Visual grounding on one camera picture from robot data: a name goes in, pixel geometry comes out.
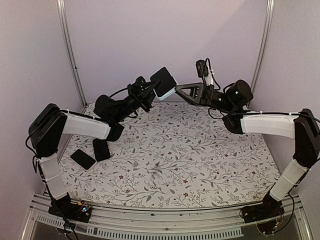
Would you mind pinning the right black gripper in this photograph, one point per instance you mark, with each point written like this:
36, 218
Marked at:
206, 96

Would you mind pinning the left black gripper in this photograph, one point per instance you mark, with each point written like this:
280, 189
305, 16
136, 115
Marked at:
142, 96

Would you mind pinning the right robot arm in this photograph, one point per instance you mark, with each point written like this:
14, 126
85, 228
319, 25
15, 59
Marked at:
301, 126

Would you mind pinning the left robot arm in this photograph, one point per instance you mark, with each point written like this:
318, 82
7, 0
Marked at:
46, 131

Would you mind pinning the black phone middle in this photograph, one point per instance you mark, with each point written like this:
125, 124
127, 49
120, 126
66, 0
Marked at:
101, 149

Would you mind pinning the black phone with white edge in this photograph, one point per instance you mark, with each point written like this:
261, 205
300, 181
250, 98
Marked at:
83, 160

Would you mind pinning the floral patterned table mat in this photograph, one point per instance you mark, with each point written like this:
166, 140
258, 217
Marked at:
175, 156

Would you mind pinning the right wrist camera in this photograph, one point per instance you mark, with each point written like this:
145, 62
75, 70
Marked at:
203, 72

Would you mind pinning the left aluminium frame post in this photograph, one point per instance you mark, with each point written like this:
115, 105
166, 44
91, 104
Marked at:
62, 13

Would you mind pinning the front aluminium rail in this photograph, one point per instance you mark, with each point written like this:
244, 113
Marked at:
112, 222

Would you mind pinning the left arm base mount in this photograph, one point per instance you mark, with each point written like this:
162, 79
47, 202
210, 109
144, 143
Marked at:
71, 211

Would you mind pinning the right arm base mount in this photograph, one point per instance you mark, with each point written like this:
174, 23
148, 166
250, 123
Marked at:
261, 212

